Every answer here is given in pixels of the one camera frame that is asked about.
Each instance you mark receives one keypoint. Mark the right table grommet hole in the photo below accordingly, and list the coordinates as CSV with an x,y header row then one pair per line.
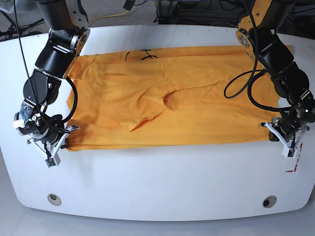
x,y
269,201

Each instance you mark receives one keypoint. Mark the red tape rectangle marking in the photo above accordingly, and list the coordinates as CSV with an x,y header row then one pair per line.
x,y
294,168

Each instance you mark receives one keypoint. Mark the black tripod stand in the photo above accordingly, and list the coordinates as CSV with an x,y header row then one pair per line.
x,y
12,32

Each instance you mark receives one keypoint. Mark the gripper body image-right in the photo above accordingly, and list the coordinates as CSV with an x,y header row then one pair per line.
x,y
288,128

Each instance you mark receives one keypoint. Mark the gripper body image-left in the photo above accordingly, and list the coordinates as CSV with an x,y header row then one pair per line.
x,y
49,137

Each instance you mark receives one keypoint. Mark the orange yellow T-shirt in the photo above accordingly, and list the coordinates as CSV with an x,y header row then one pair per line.
x,y
164,97

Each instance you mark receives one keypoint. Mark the table grommet hole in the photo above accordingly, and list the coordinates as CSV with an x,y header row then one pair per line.
x,y
269,201
54,199

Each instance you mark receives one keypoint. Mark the left table grommet hole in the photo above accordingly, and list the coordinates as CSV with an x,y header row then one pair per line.
x,y
54,199

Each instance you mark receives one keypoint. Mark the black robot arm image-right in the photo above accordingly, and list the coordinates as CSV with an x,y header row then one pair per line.
x,y
257,32

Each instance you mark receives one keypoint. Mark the black robot arm image-left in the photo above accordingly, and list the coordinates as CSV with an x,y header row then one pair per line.
x,y
68,32

